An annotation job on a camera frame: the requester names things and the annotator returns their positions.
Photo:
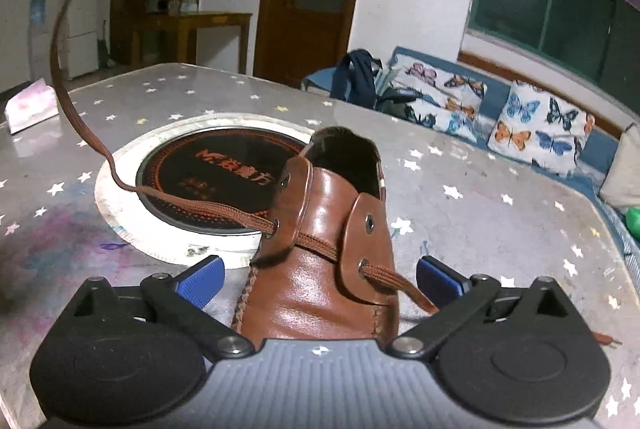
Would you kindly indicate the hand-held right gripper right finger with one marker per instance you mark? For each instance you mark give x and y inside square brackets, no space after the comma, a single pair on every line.
[440,281]

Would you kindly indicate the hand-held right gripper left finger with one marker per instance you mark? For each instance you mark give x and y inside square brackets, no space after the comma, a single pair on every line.
[202,281]

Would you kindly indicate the brown shoelace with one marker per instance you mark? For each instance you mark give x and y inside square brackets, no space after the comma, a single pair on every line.
[200,211]

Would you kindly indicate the brown leather shoe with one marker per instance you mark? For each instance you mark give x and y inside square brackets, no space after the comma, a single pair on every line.
[310,279]

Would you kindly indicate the grey star-print table cover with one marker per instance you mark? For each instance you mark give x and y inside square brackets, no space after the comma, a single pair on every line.
[475,219]

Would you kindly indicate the white refrigerator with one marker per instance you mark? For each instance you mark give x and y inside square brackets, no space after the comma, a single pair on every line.
[80,34]

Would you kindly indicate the round black induction cooktop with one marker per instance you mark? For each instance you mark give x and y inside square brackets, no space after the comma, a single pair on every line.
[200,169]

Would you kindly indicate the small glass jar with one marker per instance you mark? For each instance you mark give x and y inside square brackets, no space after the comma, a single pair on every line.
[174,5]

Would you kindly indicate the green broom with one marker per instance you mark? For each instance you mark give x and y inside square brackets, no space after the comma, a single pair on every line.
[102,44]

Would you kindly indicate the large glass jar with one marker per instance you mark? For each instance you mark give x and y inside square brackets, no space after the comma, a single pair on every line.
[189,1]

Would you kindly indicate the wooden side table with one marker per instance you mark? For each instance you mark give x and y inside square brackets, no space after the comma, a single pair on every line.
[200,20]

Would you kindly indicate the pink tissue pack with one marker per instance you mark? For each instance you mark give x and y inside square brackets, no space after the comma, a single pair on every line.
[32,106]

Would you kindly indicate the dark green bag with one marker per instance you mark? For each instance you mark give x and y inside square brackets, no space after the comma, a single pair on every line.
[400,104]

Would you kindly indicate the long butterfly-print cushion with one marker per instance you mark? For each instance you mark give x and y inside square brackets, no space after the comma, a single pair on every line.
[440,99]

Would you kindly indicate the square butterfly-print cushion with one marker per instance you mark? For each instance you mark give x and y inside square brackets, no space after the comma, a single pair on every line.
[540,124]

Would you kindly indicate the green round bowl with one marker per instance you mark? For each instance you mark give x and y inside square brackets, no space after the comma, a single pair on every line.
[634,224]

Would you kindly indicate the blue sofa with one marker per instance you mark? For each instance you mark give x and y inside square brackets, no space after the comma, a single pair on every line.
[600,149]

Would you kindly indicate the dark blue backpack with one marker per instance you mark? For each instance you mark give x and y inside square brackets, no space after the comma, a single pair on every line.
[360,84]

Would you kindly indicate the plain beige pillow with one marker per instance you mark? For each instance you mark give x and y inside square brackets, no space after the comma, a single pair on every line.
[625,169]

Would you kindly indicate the green-framed window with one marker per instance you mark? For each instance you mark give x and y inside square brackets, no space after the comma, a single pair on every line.
[550,9]

